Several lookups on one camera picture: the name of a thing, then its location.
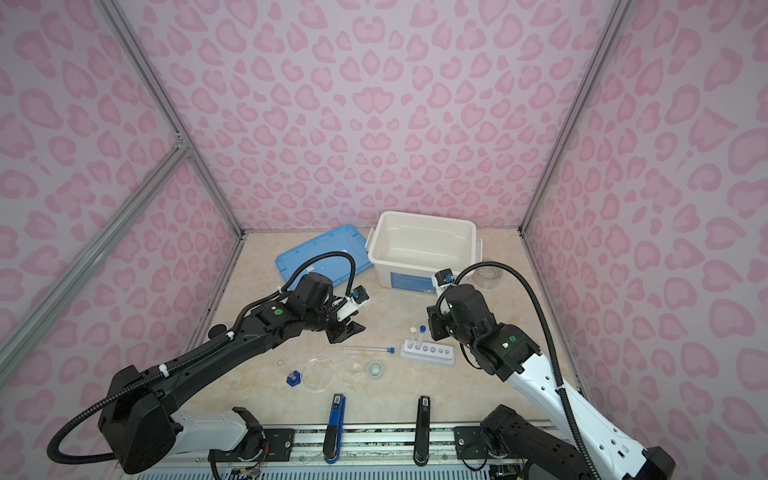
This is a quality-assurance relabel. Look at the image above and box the blue capped test tube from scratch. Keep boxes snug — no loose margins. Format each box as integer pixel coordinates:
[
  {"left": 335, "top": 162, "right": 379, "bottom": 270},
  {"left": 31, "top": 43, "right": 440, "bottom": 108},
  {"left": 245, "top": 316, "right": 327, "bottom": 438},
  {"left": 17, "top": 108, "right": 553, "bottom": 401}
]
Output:
[
  {"left": 416, "top": 325, "right": 427, "bottom": 350},
  {"left": 342, "top": 346, "right": 396, "bottom": 354}
]

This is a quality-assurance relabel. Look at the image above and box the cork stoppered test tube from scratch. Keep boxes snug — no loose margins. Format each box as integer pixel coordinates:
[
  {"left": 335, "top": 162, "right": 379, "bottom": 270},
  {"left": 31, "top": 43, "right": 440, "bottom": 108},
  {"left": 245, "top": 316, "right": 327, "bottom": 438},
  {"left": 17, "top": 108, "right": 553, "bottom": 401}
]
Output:
[{"left": 408, "top": 327, "right": 417, "bottom": 348}]

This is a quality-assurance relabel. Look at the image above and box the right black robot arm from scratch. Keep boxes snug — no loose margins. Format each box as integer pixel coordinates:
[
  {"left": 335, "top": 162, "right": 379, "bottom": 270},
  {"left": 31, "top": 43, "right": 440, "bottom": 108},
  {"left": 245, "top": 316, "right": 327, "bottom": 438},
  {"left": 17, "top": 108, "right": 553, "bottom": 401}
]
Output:
[{"left": 428, "top": 285, "right": 676, "bottom": 479}]

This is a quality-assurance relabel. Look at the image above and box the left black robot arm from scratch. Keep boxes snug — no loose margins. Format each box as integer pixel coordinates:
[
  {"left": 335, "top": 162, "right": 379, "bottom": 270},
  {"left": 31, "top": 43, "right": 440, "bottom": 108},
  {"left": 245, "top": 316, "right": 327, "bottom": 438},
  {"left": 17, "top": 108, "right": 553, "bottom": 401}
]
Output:
[{"left": 98, "top": 273, "right": 370, "bottom": 474}]

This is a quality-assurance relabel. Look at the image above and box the white test tube rack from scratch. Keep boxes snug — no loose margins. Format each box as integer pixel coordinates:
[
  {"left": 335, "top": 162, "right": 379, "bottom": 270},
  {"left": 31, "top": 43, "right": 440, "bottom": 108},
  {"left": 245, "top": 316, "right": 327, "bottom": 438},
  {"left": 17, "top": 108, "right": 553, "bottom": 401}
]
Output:
[{"left": 400, "top": 340, "right": 456, "bottom": 367}]

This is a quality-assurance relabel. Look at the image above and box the clear tape roll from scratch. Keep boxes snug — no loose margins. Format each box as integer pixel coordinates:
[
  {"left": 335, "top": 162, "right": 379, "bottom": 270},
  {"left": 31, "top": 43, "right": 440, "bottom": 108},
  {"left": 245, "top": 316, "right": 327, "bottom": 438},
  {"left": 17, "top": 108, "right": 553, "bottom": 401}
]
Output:
[{"left": 472, "top": 266, "right": 505, "bottom": 290}]

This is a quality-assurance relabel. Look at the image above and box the white plastic storage bin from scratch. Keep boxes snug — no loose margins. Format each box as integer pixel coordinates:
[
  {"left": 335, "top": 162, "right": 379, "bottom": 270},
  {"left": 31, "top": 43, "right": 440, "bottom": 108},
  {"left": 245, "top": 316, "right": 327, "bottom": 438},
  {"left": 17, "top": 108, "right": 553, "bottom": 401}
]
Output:
[{"left": 365, "top": 211, "right": 483, "bottom": 294}]

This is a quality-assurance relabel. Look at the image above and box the blue plastic bin lid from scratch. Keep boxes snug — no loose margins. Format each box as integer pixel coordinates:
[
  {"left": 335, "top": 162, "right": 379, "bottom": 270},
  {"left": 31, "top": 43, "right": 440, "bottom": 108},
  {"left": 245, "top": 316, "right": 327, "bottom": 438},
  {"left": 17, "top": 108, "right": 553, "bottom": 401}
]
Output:
[{"left": 275, "top": 224, "right": 375, "bottom": 290}]

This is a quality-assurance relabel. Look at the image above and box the blue stapler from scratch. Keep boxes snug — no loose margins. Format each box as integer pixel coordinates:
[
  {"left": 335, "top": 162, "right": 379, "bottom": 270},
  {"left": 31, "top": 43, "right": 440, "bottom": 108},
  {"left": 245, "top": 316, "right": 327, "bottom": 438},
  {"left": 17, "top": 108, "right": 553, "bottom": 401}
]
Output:
[{"left": 322, "top": 393, "right": 346, "bottom": 464}]

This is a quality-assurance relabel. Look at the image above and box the pink jar black lid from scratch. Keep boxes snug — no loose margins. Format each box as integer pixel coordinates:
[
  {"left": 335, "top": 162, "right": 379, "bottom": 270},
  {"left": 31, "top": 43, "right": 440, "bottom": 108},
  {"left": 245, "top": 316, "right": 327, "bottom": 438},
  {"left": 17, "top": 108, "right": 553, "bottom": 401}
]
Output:
[{"left": 207, "top": 324, "right": 228, "bottom": 340}]

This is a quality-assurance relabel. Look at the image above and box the black stapler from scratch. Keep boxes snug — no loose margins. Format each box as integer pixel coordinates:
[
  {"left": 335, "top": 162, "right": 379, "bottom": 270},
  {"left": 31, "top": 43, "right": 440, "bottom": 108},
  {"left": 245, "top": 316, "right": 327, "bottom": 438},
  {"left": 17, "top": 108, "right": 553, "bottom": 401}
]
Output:
[{"left": 413, "top": 396, "right": 431, "bottom": 467}]

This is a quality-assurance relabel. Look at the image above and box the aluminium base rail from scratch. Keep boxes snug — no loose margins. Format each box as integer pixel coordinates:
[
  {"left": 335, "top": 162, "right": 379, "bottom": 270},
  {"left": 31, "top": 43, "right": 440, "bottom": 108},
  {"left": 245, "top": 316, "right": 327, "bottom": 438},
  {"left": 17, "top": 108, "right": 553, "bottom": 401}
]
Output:
[{"left": 113, "top": 419, "right": 637, "bottom": 480}]

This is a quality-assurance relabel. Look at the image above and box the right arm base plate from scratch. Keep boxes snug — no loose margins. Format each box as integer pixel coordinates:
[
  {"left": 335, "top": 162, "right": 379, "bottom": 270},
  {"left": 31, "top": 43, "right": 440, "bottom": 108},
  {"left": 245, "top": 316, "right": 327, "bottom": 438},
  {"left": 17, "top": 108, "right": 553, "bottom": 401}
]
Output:
[{"left": 452, "top": 425, "right": 509, "bottom": 462}]

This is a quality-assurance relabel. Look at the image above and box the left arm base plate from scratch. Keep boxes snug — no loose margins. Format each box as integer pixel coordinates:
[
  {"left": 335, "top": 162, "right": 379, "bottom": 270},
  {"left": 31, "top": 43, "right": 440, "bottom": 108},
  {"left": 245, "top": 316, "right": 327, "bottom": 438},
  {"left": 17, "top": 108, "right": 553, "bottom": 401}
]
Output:
[{"left": 208, "top": 428, "right": 296, "bottom": 464}]

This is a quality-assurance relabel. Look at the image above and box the left black corrugated cable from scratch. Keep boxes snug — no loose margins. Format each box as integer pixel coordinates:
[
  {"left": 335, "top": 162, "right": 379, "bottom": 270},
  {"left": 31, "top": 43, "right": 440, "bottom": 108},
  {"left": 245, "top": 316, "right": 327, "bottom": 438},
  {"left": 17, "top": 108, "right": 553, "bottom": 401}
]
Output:
[{"left": 46, "top": 251, "right": 359, "bottom": 466}]

